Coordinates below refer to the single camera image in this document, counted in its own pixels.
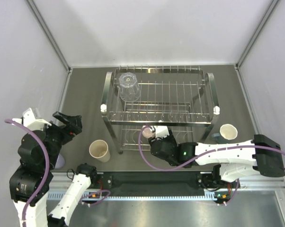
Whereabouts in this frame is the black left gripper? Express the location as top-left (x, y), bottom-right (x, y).
top-left (38, 110), bottom-right (82, 169)

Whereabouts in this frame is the beige tumbler cup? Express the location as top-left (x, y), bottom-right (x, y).
top-left (89, 140), bottom-right (110, 163)

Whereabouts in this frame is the lavender cup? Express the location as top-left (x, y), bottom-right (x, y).
top-left (55, 154), bottom-right (65, 169)

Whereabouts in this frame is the clear plastic cup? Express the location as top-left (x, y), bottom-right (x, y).
top-left (119, 72), bottom-right (141, 102)

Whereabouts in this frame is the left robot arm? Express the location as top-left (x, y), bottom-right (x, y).
top-left (5, 108), bottom-right (98, 227)

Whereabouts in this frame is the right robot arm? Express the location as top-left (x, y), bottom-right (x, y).
top-left (142, 126), bottom-right (285, 188)

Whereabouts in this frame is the steel two-tier dish rack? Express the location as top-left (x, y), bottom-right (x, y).
top-left (100, 66), bottom-right (220, 154)

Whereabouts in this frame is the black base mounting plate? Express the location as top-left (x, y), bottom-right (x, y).
top-left (98, 171), bottom-right (204, 196)

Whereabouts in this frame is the blue-grey mug white inside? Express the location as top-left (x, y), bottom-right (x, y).
top-left (211, 124), bottom-right (238, 144)

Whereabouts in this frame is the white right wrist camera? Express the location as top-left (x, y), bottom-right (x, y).
top-left (151, 126), bottom-right (169, 139)

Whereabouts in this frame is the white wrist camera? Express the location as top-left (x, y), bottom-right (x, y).
top-left (151, 126), bottom-right (169, 139)
top-left (21, 108), bottom-right (52, 131)

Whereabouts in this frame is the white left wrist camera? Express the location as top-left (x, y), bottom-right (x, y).
top-left (21, 108), bottom-right (52, 131)

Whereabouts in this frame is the grey slotted cable duct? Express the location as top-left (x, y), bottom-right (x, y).
top-left (47, 191), bottom-right (218, 201)

